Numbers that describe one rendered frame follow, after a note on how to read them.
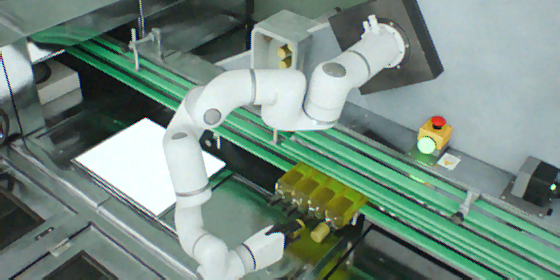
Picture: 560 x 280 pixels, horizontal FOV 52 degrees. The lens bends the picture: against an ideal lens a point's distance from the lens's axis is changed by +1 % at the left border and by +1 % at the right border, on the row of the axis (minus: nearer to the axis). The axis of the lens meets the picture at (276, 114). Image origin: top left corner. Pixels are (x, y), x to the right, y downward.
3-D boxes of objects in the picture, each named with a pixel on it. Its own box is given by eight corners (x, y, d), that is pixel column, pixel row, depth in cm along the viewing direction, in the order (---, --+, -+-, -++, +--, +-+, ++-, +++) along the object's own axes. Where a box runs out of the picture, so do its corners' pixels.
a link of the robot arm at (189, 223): (215, 182, 133) (233, 260, 139) (190, 170, 143) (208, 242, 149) (183, 196, 128) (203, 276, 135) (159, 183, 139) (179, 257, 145)
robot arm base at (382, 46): (353, 18, 156) (322, 38, 146) (392, 7, 147) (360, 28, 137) (373, 69, 160) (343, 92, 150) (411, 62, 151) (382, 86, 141)
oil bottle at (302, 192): (327, 169, 180) (287, 206, 166) (329, 155, 177) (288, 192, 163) (342, 177, 178) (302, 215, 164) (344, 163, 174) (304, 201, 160)
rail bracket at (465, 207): (468, 191, 151) (447, 219, 142) (475, 170, 146) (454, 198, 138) (483, 198, 149) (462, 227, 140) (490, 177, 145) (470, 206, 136)
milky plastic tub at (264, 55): (265, 75, 197) (249, 85, 191) (268, 16, 184) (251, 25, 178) (306, 93, 189) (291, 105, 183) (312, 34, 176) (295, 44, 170)
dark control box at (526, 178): (520, 177, 154) (509, 193, 148) (529, 154, 149) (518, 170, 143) (551, 191, 150) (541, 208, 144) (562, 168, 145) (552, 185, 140)
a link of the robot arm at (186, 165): (244, 177, 132) (231, 157, 146) (225, 91, 126) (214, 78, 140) (175, 196, 129) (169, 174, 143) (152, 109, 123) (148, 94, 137)
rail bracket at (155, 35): (167, 51, 221) (121, 74, 206) (164, 11, 211) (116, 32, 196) (176, 55, 219) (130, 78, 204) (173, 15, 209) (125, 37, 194)
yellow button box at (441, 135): (426, 135, 167) (414, 147, 162) (431, 114, 162) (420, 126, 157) (448, 145, 163) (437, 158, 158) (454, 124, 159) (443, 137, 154)
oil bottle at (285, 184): (312, 161, 183) (271, 196, 169) (314, 147, 180) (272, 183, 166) (327, 169, 180) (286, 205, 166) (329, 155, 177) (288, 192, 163)
